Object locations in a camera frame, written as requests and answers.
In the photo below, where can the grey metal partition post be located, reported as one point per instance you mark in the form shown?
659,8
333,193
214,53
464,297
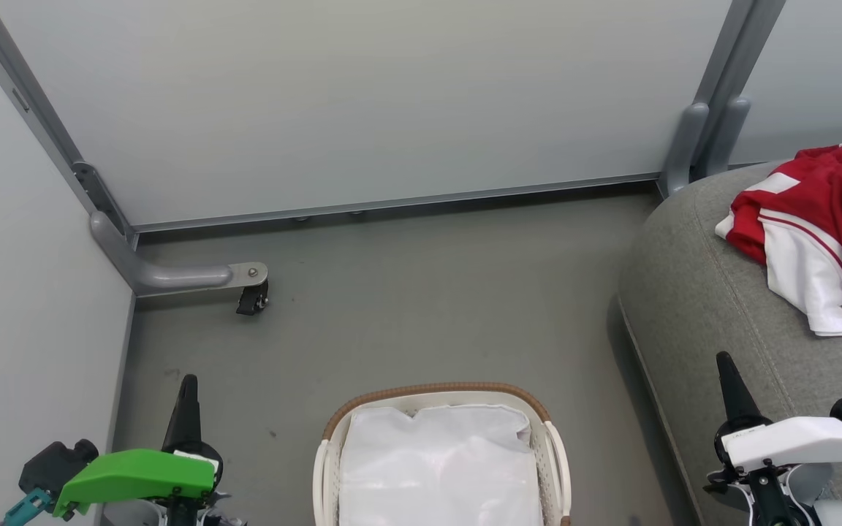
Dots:
33,109

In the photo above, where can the red jersey with white panel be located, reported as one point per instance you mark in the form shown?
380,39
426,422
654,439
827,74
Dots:
805,256

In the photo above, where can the white mesh basket liner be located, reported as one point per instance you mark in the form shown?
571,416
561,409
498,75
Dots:
439,467

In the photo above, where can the grey sofa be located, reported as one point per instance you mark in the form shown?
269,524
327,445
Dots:
706,292

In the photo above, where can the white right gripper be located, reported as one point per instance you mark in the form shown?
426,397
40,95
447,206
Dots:
801,442

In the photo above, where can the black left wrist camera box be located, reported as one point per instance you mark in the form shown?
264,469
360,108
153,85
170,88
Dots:
55,464

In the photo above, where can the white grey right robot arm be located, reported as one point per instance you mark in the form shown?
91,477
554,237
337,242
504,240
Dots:
786,497

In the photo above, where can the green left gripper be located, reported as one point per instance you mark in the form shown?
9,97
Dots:
136,473

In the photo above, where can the white laundry basket brown rim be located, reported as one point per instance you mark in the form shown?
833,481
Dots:
435,394

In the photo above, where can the black caster wheel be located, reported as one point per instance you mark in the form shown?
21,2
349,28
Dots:
253,299

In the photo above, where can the grey partition foot bar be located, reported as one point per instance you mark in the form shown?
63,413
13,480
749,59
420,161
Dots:
172,276

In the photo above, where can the grey double partition post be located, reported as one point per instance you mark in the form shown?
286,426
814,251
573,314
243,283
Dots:
713,117

